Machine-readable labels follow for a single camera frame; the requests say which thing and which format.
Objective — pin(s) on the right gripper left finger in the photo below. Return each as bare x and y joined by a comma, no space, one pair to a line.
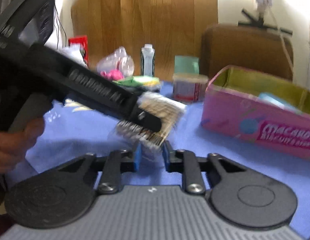
114,165

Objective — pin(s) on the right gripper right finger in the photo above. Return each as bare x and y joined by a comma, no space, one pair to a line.
184,162

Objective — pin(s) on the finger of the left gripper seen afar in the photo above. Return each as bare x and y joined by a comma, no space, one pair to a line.
146,120

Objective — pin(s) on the cotton swab bag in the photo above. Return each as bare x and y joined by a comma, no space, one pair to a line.
168,110

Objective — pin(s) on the pink knitted ball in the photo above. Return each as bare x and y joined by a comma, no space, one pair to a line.
113,75

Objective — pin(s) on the blue pencil case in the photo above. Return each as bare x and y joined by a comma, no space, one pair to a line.
274,100

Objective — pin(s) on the person left hand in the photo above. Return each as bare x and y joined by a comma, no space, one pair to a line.
13,146

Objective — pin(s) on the white tissue pack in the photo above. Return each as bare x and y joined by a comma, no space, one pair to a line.
73,53

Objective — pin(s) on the round paper food tub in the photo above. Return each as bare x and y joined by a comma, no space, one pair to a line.
189,87

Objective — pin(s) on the blue tablecloth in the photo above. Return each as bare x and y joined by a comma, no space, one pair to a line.
61,201

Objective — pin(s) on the red cardboard box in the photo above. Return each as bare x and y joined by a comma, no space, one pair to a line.
82,42

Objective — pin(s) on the plastic bag of cups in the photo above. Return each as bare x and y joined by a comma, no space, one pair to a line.
118,60

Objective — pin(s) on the green white drink carton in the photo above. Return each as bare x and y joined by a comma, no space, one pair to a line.
147,60

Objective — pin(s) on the teal plastic mug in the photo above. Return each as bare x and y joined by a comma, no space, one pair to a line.
186,64

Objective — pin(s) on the pink macaron biscuit tin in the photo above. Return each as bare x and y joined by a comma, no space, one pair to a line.
232,107

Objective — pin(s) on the wooden board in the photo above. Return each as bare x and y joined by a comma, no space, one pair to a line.
172,27

